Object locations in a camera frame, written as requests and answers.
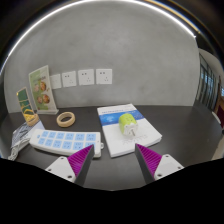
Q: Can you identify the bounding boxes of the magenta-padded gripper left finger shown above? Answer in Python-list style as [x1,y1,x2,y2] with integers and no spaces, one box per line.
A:
[44,143,96,187]

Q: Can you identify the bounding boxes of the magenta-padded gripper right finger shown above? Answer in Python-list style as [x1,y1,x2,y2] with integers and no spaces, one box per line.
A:
[134,143,185,185]

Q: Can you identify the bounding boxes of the green and white charger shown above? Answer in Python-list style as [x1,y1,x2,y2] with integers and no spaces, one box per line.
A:
[118,112,140,137]

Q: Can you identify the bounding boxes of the white power strip blue sockets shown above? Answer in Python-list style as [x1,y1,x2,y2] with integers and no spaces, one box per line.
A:
[29,128,105,159]

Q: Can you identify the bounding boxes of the white and blue booklet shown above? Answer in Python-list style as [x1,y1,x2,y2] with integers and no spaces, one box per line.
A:
[96,103,164,159]

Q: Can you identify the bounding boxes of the beige tape roll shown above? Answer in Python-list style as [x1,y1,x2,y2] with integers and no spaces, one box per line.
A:
[55,111,77,128]

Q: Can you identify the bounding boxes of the yellow card in wooden holder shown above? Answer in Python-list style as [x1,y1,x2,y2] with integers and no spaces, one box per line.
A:
[16,86,41,128]

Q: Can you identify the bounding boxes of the green menu sign stand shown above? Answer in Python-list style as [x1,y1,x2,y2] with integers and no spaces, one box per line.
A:
[28,64,60,116]

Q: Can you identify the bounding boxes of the glass partition with dark frames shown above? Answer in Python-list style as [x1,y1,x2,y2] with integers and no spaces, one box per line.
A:
[196,48,224,115]

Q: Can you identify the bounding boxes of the long ceiling light strip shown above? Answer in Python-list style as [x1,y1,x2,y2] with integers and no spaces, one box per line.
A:
[1,0,198,73]

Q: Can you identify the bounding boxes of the white bundled power cable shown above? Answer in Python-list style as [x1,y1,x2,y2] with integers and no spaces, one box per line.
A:
[7,120,46,162]

